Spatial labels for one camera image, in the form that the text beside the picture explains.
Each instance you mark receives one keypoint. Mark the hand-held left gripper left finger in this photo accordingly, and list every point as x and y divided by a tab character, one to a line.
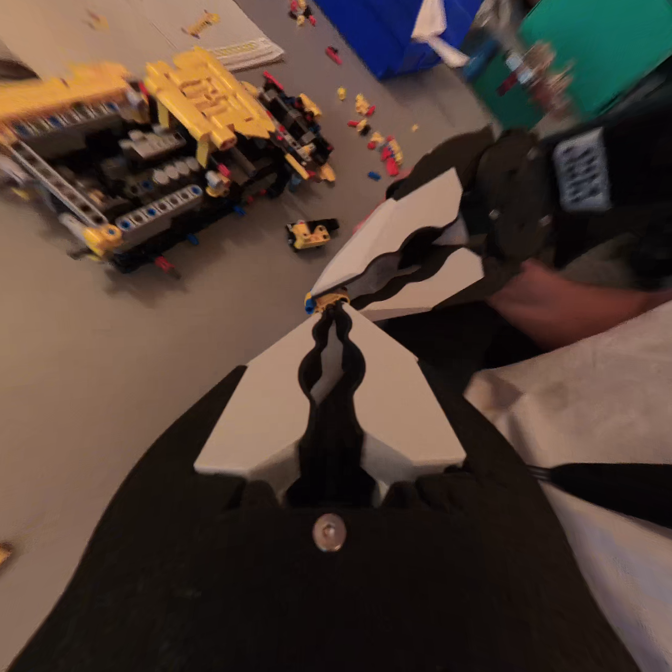
246	420

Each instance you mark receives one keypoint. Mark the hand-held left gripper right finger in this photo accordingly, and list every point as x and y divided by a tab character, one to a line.
409	420

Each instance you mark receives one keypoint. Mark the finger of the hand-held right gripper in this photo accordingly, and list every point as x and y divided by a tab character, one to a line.
446	278
399	220

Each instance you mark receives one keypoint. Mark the small brick assembly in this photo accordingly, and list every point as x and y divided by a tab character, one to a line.
309	236

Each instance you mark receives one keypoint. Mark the instruction booklet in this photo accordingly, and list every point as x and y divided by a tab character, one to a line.
157	26

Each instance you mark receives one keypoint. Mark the person's right forearm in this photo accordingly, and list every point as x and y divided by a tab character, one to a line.
624	312

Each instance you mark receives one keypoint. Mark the grey desk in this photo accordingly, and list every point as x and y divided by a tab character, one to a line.
157	367

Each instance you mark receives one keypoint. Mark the person's right hand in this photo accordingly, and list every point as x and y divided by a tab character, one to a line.
546	304

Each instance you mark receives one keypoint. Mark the pile of small coloured pins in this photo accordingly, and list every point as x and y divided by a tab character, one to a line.
388	152

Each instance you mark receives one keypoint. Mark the dark red flat box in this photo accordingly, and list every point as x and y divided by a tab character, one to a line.
517	78

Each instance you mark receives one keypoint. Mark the small tan figurine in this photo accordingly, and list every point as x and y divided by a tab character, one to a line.
551	68

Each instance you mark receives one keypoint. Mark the blue plastic bin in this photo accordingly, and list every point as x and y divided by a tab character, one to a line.
378	36

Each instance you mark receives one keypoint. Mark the green sheet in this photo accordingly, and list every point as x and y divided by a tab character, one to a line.
619	42

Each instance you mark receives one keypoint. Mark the crumpled white paper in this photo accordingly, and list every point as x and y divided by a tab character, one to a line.
430	21

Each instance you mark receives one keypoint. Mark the yellow toy car model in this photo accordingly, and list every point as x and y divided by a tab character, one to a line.
199	94

